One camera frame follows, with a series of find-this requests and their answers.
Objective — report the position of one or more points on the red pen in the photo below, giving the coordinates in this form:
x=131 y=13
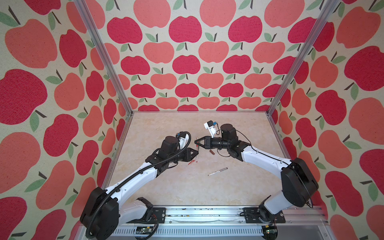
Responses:
x=197 y=149

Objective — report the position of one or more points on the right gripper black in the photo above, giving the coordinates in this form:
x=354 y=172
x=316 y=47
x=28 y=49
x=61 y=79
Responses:
x=207 y=142

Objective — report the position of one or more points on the aluminium frame post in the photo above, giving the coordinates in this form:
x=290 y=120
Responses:
x=319 y=24
x=90 y=24

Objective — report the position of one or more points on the aluminium frame rail front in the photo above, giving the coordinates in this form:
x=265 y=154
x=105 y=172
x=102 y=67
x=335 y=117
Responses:
x=225 y=223

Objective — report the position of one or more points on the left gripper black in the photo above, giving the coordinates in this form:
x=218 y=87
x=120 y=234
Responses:
x=188 y=154

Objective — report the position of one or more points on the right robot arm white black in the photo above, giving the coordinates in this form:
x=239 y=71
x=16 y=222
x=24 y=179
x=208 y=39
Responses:
x=298 y=182

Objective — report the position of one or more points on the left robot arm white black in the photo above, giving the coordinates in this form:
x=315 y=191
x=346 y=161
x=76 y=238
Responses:
x=103 y=210

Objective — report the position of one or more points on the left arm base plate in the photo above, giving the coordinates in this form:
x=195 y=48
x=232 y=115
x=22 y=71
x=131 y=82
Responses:
x=152 y=216

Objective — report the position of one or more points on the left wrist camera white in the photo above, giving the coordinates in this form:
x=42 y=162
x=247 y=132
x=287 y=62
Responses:
x=184 y=139

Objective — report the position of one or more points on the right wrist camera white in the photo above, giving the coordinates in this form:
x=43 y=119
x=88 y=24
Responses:
x=212 y=127

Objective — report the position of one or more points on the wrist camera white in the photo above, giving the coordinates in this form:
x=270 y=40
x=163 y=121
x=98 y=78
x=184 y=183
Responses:
x=212 y=127
x=184 y=139

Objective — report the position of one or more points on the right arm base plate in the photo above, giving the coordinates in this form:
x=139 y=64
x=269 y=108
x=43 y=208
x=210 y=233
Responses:
x=256 y=216

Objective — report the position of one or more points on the left aluminium frame post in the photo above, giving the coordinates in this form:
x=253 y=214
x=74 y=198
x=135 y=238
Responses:
x=90 y=24

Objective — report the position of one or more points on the white pen right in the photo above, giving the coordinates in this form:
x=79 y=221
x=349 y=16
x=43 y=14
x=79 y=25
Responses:
x=218 y=171

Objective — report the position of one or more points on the right aluminium frame post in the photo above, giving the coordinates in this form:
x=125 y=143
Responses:
x=319 y=24

